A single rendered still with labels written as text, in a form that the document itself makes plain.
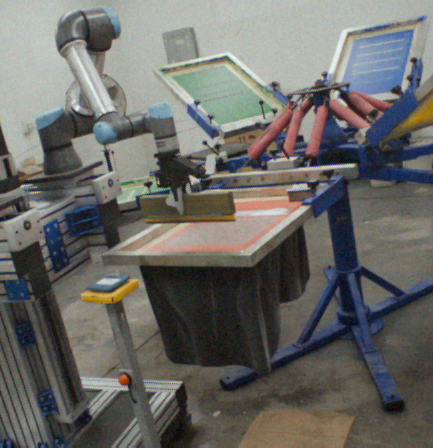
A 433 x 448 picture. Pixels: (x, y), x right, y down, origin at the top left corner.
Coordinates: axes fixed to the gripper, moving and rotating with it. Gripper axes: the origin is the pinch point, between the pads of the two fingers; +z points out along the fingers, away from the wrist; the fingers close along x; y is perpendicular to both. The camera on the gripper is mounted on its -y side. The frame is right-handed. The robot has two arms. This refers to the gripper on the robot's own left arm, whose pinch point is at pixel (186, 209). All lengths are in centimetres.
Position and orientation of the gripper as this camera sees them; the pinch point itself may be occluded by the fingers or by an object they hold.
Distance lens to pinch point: 205.1
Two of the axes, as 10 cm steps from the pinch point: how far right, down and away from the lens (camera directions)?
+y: -8.5, 0.2, 5.3
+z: 1.9, 9.4, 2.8
